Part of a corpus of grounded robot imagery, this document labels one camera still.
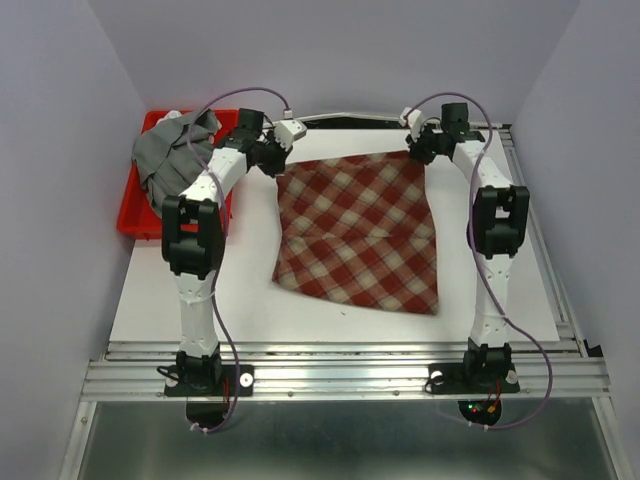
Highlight aluminium right side rail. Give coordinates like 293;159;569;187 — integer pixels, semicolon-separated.
497;124;604;359

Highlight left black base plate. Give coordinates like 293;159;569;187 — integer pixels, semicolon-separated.
156;364;254;398

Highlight red plaid skirt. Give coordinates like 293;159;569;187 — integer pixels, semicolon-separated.
272;151;439;316

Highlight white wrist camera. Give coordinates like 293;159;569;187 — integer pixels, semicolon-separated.
398;107;428;141
273;118;307;152

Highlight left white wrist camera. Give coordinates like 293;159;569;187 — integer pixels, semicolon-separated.
273;118;307;152

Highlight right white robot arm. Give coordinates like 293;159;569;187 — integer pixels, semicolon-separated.
400;103;530;395

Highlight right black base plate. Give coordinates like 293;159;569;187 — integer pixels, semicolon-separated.
424;363;521;396

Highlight purple cable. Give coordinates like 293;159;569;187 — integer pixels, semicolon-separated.
399;91;554;432
185;87;296;435

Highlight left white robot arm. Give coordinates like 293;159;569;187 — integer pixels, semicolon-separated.
158;109;306;397

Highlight grey skirt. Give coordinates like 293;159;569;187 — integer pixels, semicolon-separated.
132;110;221;212

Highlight red plastic bin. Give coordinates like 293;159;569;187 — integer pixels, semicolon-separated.
117;109;238;241

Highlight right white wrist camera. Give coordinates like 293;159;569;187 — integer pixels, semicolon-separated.
398;107;428;141

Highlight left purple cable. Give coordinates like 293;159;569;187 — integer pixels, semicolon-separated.
185;87;296;435

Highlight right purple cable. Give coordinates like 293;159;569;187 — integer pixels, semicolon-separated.
399;91;554;432

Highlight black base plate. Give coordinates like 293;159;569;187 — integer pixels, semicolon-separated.
156;364;254;398
424;363;521;396

